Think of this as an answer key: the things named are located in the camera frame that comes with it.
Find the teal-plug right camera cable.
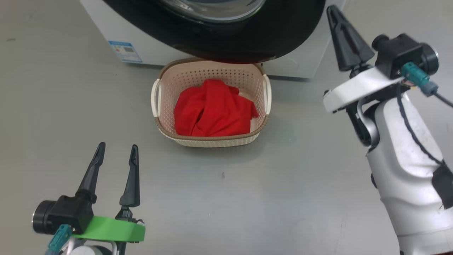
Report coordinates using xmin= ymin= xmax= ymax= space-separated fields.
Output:
xmin=401 ymin=62 xmax=453 ymax=108

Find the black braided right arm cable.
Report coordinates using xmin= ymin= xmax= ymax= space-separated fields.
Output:
xmin=396 ymin=83 xmax=445 ymax=165

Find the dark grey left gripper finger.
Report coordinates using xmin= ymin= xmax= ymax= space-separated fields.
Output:
xmin=115 ymin=144 xmax=141 ymax=220
xmin=75 ymin=142 xmax=107 ymax=204

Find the teal-plug camera cable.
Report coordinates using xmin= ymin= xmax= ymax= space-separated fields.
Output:
xmin=401 ymin=62 xmax=453 ymax=108
xmin=44 ymin=224 xmax=73 ymax=255

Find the teal-plug left camera cable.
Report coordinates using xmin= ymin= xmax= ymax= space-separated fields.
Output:
xmin=44 ymin=224 xmax=73 ymax=255

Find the red cloth garment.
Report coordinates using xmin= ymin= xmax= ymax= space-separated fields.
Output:
xmin=173 ymin=79 xmax=259 ymax=137

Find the blue energy label sticker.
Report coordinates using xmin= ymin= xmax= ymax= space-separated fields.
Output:
xmin=108 ymin=40 xmax=143 ymax=64

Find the cream perforated laundry basket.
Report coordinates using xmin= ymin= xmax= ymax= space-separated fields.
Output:
xmin=151 ymin=58 xmax=272 ymax=148

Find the white front-load washing machine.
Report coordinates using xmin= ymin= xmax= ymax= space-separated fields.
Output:
xmin=80 ymin=0 xmax=346 ymax=79

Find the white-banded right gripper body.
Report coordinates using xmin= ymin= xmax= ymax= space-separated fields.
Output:
xmin=322 ymin=67 xmax=405 ymax=114

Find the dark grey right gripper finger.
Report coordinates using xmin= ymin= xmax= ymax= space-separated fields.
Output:
xmin=332 ymin=5 xmax=375 ymax=68
xmin=326 ymin=5 xmax=355 ymax=72

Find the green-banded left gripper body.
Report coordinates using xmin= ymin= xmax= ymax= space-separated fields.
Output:
xmin=71 ymin=216 xmax=146 ymax=243

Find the washing machine door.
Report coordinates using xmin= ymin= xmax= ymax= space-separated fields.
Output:
xmin=103 ymin=0 xmax=326 ymax=64

